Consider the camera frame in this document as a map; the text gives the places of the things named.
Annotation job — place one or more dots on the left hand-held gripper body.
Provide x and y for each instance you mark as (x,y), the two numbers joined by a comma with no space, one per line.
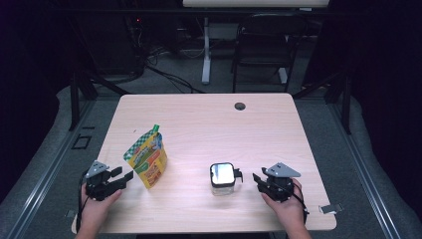
(99,186)

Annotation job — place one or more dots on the white desk leg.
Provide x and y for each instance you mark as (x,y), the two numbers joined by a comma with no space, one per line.
(206,49)

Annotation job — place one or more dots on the white desk foot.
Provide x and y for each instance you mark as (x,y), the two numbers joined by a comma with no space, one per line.
(282,75)

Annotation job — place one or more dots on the aluminium floor rail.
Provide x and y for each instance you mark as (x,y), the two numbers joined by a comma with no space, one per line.
(49,169)
(365,172)

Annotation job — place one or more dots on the grey tape strip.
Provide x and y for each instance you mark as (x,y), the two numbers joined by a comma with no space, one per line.
(331,208)
(70,213)

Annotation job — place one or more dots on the black metal stand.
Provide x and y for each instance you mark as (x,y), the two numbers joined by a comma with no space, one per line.
(74,99)
(346,103)

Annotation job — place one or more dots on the yellow snack pouch green spout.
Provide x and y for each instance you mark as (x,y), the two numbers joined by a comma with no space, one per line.
(147,159)

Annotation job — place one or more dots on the person's left hand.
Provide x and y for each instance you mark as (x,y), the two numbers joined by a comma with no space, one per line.
(94,212)

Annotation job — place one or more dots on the person's right hand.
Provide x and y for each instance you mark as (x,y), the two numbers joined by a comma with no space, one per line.
(292,210)

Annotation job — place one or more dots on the clear square jar black lid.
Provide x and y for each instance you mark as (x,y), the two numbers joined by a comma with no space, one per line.
(222,176)

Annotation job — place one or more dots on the black folding chair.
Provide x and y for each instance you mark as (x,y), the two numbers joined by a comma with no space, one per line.
(265,43)

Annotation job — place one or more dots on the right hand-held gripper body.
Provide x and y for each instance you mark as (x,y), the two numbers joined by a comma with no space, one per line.
(280,186)

